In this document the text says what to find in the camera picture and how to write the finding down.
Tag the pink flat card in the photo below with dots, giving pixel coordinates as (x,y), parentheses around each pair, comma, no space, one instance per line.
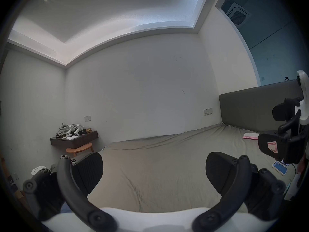
(250,136)

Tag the bed with beige sheet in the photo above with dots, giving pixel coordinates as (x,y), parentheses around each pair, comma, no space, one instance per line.
(169,165)

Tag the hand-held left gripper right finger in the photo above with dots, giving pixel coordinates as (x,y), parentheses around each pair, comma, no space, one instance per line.
(237,192)

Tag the white wall socket plate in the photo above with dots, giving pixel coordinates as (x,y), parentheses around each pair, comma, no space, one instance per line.
(87,118)
(208,111)

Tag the white round perforated stool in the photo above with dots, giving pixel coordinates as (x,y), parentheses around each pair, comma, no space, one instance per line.
(38,170)

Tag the dark wall shelf with clutter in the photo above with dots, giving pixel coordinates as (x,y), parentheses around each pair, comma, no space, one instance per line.
(72,139)

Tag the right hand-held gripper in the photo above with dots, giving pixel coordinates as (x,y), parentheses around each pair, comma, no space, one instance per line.
(305,98)

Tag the round wooden stool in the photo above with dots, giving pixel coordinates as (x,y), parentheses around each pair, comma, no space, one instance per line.
(78,150)

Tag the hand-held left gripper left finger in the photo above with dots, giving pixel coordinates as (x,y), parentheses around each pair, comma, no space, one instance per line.
(72,197)

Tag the grey padded headboard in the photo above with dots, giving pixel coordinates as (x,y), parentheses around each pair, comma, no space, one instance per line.
(246,110)

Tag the phone with blue screen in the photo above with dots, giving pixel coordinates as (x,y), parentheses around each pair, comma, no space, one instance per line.
(280,168)

